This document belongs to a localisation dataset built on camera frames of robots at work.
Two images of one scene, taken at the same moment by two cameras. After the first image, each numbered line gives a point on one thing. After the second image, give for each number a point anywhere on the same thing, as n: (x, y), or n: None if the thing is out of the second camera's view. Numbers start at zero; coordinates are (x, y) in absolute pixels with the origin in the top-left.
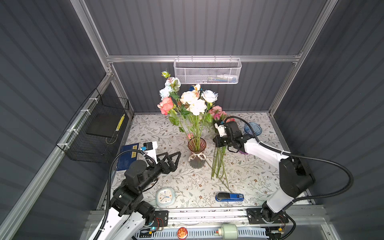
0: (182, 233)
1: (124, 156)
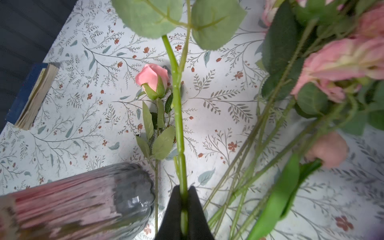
0: None
1: (33, 95)
